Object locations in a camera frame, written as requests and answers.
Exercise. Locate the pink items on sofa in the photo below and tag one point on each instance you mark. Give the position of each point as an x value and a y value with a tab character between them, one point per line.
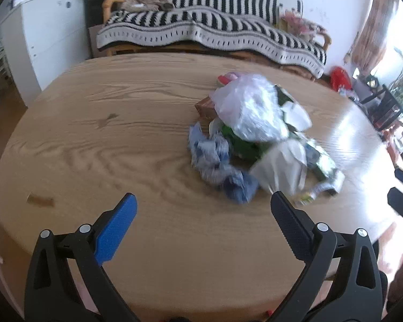
295	24

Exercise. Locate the translucent white plastic bag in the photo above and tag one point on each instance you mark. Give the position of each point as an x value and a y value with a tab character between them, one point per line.
258	111

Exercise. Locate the red bag on floor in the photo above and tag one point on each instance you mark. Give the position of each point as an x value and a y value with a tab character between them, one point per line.
339	79

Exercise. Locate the green printed box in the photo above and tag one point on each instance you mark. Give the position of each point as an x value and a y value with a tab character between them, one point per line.
322	166

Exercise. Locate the patterned brown curtain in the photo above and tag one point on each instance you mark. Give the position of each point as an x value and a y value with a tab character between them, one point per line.
372	43

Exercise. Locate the wooden sofa frame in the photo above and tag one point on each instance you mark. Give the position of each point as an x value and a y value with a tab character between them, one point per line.
107	6

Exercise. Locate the striped black white sofa blanket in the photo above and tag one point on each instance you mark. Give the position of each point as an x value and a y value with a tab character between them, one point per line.
224	25

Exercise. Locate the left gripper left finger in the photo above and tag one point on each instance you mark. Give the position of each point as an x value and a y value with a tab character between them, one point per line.
51	293

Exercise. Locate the red cigarette box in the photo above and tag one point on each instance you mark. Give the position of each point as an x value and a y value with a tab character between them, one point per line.
206	109

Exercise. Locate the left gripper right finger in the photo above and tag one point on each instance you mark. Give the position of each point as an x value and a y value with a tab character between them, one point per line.
340	281

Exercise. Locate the white cabinet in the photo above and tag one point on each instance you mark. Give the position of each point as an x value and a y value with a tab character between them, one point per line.
42	39

